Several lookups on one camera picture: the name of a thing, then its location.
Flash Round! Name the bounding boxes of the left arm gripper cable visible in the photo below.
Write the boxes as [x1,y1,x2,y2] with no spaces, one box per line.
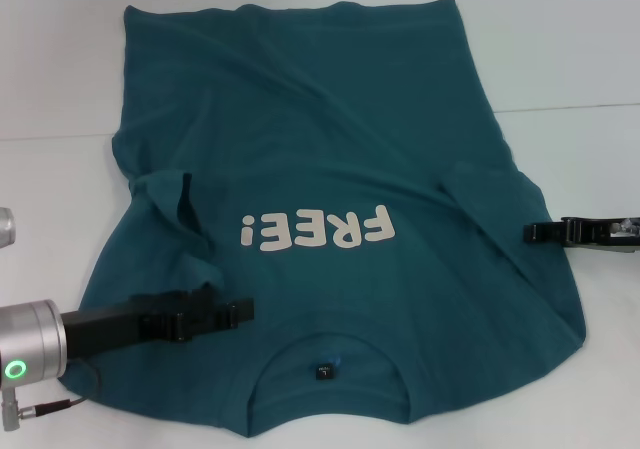
[14,356,101,413]

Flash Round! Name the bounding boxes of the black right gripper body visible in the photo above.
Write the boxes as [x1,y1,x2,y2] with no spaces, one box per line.
[607,216,640,255]

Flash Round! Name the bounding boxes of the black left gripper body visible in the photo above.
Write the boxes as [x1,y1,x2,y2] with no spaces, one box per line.
[62,288,216,360]

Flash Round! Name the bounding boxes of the teal t-shirt with FREE print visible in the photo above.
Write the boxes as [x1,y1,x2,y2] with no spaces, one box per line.
[57,0,587,424]

